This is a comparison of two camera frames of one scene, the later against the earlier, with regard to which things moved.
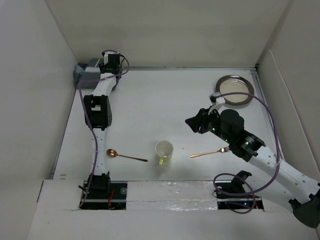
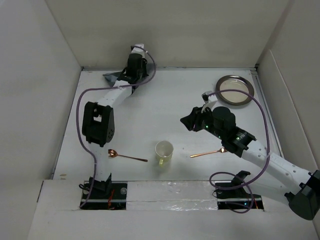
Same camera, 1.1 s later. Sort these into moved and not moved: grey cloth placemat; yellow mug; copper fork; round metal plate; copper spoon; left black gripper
Moved: grey cloth placemat; left black gripper
Not moved: copper spoon; copper fork; round metal plate; yellow mug
